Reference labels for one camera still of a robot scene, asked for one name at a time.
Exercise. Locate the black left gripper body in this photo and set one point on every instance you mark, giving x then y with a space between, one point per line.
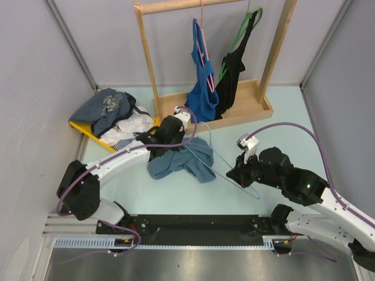
179 137

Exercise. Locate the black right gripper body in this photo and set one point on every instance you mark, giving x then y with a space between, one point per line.
252 171

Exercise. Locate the grey-blue tank top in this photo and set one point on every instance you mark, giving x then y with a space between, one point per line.
196 158

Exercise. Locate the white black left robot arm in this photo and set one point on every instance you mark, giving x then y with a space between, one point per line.
79 192

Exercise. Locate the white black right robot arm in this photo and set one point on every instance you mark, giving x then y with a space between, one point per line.
343 229

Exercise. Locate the royal blue tank top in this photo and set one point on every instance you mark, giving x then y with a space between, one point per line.
200 100

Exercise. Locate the black tank top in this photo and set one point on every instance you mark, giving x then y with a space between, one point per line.
226 90

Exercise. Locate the green plastic hanger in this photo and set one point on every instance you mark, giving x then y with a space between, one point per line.
234 56

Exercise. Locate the blue white striped garment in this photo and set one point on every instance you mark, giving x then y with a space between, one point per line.
128 143

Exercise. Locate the wooden clothes rack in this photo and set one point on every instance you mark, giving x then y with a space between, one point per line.
253 104

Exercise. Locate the dark blue printed shirt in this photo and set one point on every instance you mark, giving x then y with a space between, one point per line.
104 110

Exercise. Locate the yellow plastic tray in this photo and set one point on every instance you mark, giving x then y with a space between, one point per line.
86 129

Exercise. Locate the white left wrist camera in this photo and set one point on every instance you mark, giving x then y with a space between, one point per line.
183 116

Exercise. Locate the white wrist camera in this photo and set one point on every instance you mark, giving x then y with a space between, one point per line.
183 116
248 145

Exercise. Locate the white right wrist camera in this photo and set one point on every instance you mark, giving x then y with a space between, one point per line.
248 145

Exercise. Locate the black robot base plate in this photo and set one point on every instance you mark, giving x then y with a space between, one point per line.
204 230

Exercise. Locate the pink wire hanger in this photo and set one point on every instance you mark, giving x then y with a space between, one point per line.
202 47

